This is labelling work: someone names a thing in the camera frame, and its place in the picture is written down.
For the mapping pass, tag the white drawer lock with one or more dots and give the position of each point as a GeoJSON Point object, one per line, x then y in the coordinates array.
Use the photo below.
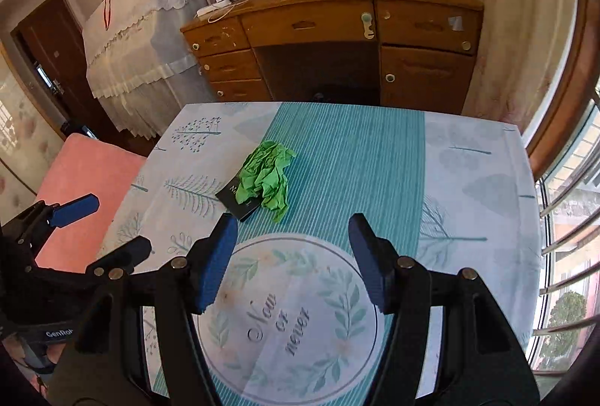
{"type": "Point", "coordinates": [367, 26]}

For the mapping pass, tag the window with metal grille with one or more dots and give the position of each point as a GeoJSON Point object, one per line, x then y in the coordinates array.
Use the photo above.
{"type": "Point", "coordinates": [567, 242]}

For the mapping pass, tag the green outdoor plant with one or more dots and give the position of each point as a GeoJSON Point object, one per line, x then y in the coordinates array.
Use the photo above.
{"type": "Point", "coordinates": [567, 321]}

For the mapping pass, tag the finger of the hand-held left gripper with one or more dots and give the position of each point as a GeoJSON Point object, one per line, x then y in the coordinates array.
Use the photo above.
{"type": "Point", "coordinates": [75, 209]}
{"type": "Point", "coordinates": [124, 253]}

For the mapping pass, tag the brown wooden door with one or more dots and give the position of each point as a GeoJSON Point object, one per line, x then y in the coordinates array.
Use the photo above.
{"type": "Point", "coordinates": [42, 40]}

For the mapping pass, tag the cream curtain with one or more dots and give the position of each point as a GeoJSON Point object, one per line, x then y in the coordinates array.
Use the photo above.
{"type": "Point", "coordinates": [515, 36]}

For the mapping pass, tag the pink blanket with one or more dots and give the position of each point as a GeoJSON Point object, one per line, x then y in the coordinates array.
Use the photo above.
{"type": "Point", "coordinates": [89, 171]}

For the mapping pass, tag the table with blue tablecloth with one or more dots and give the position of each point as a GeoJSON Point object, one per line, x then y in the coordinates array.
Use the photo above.
{"type": "Point", "coordinates": [351, 153]}

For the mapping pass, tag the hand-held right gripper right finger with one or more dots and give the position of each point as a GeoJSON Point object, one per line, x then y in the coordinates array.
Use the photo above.
{"type": "Point", "coordinates": [370, 265]}

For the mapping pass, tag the white power strip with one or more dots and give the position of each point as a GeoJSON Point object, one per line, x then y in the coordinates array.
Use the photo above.
{"type": "Point", "coordinates": [215, 7]}

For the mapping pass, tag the black card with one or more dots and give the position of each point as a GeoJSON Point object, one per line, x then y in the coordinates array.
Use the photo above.
{"type": "Point", "coordinates": [234, 200]}

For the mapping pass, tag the green paper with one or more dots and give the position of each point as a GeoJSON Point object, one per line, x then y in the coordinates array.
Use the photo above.
{"type": "Point", "coordinates": [265, 181]}

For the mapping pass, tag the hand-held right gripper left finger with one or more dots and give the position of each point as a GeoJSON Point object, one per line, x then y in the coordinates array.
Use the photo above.
{"type": "Point", "coordinates": [218, 265]}

